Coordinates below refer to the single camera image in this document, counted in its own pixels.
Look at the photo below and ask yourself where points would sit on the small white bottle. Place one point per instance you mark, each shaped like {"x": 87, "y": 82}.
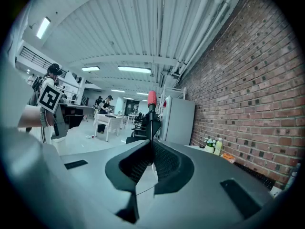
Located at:
{"x": 292, "y": 176}

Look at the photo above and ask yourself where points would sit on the yellow-green drink bottle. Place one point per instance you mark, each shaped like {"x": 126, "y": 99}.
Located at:
{"x": 218, "y": 147}

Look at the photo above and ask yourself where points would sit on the ceiling light panel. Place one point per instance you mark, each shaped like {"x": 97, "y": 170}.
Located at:
{"x": 134, "y": 69}
{"x": 43, "y": 27}

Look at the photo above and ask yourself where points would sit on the black office chair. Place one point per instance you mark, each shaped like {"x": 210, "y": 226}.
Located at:
{"x": 145, "y": 124}
{"x": 137, "y": 139}

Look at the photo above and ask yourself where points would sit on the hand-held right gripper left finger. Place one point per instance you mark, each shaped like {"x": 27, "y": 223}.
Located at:
{"x": 124, "y": 166}

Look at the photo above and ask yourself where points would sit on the person's white printed shirt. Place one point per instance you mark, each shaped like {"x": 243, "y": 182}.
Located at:
{"x": 21, "y": 166}

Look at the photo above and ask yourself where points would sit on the white table with cloth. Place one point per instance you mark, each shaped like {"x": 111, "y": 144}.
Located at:
{"x": 108, "y": 121}

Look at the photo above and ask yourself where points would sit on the black keyboard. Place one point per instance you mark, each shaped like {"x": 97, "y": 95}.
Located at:
{"x": 256, "y": 175}

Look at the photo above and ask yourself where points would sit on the orange box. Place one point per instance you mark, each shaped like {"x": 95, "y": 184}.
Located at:
{"x": 228, "y": 158}

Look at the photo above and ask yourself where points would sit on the white ceiling pipes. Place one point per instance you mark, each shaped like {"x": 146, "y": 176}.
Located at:
{"x": 202, "y": 27}

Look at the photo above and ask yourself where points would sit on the black tape roll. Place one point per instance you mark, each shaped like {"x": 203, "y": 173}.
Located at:
{"x": 202, "y": 147}

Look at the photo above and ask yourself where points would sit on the grey metal cabinet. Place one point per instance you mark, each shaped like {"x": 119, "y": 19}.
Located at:
{"x": 178, "y": 118}

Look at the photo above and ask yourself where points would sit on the person's left forearm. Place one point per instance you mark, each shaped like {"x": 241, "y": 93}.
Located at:
{"x": 33, "y": 117}

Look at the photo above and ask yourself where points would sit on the white pot of flowers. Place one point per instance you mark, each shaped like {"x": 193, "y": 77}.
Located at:
{"x": 209, "y": 145}

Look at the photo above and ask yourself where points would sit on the black railing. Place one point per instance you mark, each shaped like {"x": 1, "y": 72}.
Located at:
{"x": 35, "y": 57}

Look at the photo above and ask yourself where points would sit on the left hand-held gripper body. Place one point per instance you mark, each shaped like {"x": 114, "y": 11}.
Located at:
{"x": 48, "y": 96}

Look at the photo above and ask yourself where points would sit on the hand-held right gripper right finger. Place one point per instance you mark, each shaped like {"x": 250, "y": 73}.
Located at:
{"x": 171, "y": 168}

